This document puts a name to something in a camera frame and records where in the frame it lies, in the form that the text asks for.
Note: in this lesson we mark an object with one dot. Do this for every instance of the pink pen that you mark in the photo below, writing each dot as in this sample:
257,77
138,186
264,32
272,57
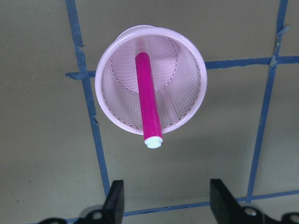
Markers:
152,130

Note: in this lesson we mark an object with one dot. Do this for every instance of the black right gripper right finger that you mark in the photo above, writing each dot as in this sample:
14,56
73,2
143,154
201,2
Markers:
227,210

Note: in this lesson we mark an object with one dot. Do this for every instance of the pink mesh cup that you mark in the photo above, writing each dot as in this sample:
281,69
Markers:
179,77

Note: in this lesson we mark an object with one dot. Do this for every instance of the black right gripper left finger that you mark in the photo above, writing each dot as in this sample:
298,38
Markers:
112,210

